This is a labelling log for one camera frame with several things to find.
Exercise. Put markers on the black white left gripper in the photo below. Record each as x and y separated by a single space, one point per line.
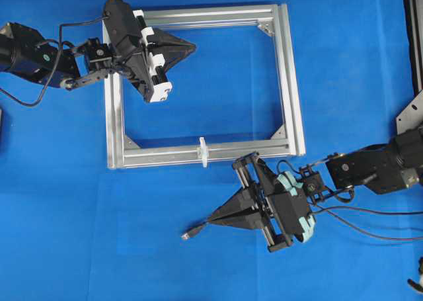
129 38

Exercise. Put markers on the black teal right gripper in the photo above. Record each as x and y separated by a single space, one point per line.
272 202

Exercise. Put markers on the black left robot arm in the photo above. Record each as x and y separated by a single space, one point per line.
26 54

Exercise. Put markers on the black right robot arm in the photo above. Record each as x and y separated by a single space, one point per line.
382 168

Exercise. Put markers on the dark object left edge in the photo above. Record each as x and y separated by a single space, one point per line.
1 122

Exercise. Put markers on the black metal stand right edge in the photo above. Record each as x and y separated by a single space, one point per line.
411 115

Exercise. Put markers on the white plastic string loop holder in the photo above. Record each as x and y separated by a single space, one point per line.
203 152

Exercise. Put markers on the aluminium extrusion square frame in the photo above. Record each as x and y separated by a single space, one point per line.
288 139

